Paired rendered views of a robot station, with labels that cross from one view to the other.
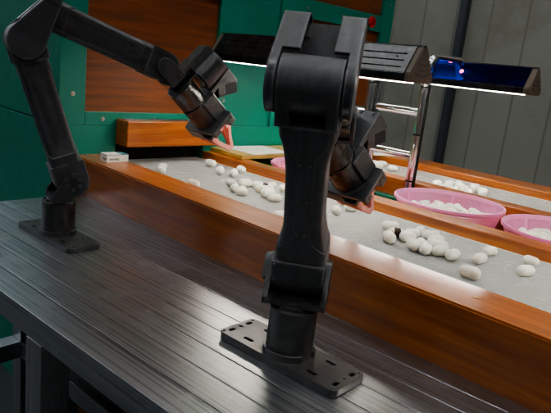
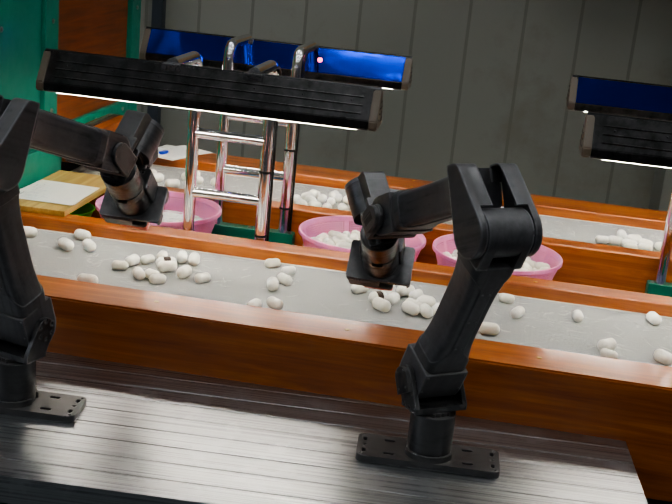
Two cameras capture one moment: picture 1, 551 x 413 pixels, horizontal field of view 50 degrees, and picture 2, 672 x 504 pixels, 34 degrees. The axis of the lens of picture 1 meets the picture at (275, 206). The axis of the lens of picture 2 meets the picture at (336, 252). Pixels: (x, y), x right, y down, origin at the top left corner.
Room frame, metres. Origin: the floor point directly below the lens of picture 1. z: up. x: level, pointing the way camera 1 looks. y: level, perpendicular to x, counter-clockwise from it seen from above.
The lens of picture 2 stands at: (-0.31, 0.91, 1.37)
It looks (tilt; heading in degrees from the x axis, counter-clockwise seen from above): 17 degrees down; 324
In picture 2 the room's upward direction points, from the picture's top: 6 degrees clockwise
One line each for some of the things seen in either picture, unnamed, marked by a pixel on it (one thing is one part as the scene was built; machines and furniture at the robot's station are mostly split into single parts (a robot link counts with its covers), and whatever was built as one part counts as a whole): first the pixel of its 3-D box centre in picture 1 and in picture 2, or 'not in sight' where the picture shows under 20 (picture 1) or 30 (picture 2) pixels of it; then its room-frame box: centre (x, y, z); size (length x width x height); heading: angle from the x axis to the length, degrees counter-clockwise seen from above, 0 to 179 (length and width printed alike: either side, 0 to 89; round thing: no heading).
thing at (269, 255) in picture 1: (295, 281); (431, 387); (0.72, -0.04, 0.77); 0.09 x 0.06 x 0.06; 81
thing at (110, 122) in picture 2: not in sight; (97, 137); (2.15, -0.15, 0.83); 0.30 x 0.06 x 0.07; 136
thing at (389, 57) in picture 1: (307, 54); (209, 87); (1.40, -0.03, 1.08); 0.62 x 0.08 x 0.07; 46
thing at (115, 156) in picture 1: (114, 156); not in sight; (1.46, 0.42, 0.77); 0.06 x 0.04 x 0.02; 136
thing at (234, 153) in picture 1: (265, 152); (61, 191); (1.87, 0.05, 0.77); 0.33 x 0.15 x 0.01; 136
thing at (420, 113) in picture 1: (410, 131); (264, 140); (1.74, -0.37, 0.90); 0.20 x 0.19 x 0.45; 46
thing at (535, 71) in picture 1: (433, 71); (276, 57); (1.80, -0.42, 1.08); 0.62 x 0.08 x 0.07; 46
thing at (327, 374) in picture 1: (291, 330); (430, 432); (0.71, -0.04, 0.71); 0.20 x 0.07 x 0.08; 50
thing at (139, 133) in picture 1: (168, 132); not in sight; (1.66, 0.33, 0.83); 0.30 x 0.06 x 0.07; 136
